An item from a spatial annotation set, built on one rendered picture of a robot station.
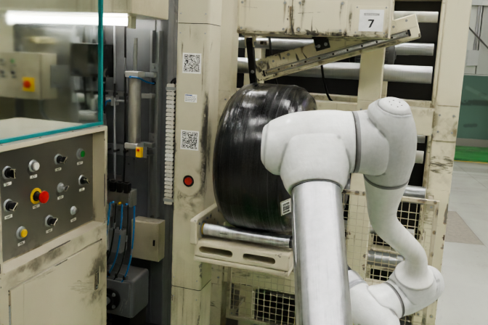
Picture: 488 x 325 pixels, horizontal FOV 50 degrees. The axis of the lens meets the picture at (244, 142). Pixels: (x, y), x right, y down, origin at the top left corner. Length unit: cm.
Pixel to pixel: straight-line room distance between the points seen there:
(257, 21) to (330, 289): 141
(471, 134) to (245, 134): 972
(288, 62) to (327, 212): 133
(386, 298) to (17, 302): 107
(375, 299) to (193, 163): 88
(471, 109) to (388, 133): 1016
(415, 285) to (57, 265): 112
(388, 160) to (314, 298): 33
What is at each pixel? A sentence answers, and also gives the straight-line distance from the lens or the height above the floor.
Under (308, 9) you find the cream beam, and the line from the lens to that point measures 210.
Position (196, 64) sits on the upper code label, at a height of 151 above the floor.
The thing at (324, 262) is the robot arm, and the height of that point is 118.
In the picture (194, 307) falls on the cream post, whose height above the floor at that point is 55.
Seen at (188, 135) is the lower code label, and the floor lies 124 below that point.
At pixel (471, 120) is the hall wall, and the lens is 1124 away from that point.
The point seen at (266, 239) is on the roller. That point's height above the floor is 91.
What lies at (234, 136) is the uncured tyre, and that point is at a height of 128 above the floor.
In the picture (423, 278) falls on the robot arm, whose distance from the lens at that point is 151.
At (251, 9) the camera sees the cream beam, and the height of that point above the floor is 173.
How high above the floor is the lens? 154
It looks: 9 degrees down
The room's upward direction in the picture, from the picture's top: 3 degrees clockwise
